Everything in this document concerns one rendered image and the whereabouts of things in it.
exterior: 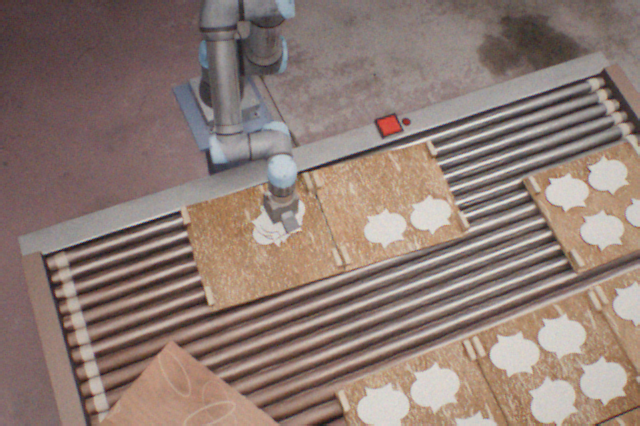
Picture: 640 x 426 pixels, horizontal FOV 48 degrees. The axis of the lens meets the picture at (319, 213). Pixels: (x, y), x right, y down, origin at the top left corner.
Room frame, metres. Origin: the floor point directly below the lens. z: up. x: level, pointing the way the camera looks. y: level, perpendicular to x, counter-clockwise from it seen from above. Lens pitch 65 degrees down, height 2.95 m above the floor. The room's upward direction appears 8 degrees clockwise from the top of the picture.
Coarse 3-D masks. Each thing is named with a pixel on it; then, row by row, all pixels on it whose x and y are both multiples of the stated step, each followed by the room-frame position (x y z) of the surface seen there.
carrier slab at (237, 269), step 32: (256, 192) 1.00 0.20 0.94; (192, 224) 0.86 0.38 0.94; (224, 224) 0.88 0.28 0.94; (320, 224) 0.92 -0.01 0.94; (224, 256) 0.77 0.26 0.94; (256, 256) 0.79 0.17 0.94; (288, 256) 0.80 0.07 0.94; (320, 256) 0.82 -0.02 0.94; (224, 288) 0.67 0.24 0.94; (256, 288) 0.69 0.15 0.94; (288, 288) 0.70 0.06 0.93
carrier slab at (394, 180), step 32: (384, 160) 1.18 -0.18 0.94; (416, 160) 1.20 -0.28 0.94; (320, 192) 1.03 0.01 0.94; (352, 192) 1.05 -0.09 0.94; (384, 192) 1.06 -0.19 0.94; (416, 192) 1.08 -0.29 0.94; (448, 192) 1.10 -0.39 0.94; (352, 224) 0.94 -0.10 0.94; (352, 256) 0.83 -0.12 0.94; (384, 256) 0.85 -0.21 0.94
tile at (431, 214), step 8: (424, 200) 1.05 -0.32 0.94; (432, 200) 1.06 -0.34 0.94; (440, 200) 1.06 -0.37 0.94; (416, 208) 1.02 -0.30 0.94; (424, 208) 1.02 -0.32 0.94; (432, 208) 1.03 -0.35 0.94; (440, 208) 1.03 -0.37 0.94; (448, 208) 1.04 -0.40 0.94; (416, 216) 0.99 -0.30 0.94; (424, 216) 1.00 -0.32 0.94; (432, 216) 1.00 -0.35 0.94; (440, 216) 1.00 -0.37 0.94; (448, 216) 1.01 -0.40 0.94; (416, 224) 0.97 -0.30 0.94; (424, 224) 0.97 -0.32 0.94; (432, 224) 0.97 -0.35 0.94; (440, 224) 0.98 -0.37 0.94; (448, 224) 0.98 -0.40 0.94; (432, 232) 0.95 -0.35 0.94
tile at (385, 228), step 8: (368, 216) 0.97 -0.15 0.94; (376, 216) 0.97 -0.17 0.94; (384, 216) 0.98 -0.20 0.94; (392, 216) 0.98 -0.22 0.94; (400, 216) 0.98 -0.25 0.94; (368, 224) 0.94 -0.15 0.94; (376, 224) 0.95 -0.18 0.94; (384, 224) 0.95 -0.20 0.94; (392, 224) 0.95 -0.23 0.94; (400, 224) 0.96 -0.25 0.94; (368, 232) 0.92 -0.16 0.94; (376, 232) 0.92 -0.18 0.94; (384, 232) 0.92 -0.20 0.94; (392, 232) 0.93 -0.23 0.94; (400, 232) 0.93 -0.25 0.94; (368, 240) 0.89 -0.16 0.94; (376, 240) 0.89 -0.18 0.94; (384, 240) 0.90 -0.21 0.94; (392, 240) 0.90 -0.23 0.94; (400, 240) 0.91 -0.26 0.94; (384, 248) 0.87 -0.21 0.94
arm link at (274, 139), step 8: (264, 128) 1.03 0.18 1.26; (272, 128) 1.03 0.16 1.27; (280, 128) 1.03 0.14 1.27; (256, 136) 1.00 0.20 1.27; (264, 136) 1.00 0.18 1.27; (272, 136) 1.00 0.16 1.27; (280, 136) 1.01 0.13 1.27; (288, 136) 1.02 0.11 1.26; (256, 144) 0.97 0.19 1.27; (264, 144) 0.98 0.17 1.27; (272, 144) 0.98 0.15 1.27; (280, 144) 0.98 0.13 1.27; (288, 144) 0.99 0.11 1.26; (256, 152) 0.96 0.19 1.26; (264, 152) 0.96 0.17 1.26; (272, 152) 0.96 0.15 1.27; (280, 152) 0.96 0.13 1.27; (288, 152) 0.97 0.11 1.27
